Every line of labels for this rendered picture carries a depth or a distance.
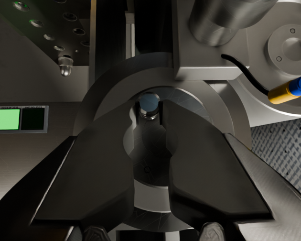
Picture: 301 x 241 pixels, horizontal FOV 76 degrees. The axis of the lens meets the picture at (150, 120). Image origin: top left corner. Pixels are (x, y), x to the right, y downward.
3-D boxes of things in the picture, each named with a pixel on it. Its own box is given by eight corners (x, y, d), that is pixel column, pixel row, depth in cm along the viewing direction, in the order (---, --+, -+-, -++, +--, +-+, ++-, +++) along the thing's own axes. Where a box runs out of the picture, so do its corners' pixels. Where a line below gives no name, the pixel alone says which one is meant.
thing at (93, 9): (97, -57, 19) (93, 135, 16) (125, 56, 42) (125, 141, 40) (92, -56, 19) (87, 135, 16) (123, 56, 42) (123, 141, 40)
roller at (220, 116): (165, 39, 16) (265, 139, 15) (155, 104, 42) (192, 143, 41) (59, 133, 15) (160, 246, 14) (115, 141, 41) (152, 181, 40)
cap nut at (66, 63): (69, 56, 49) (69, 73, 48) (75, 62, 52) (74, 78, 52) (55, 56, 49) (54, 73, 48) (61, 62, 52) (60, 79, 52)
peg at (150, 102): (165, 96, 11) (154, 118, 11) (161, 106, 14) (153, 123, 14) (143, 87, 11) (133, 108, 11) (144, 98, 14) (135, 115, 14)
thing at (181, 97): (148, 211, 13) (92, 119, 14) (148, 202, 15) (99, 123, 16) (237, 151, 14) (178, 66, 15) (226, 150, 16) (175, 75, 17)
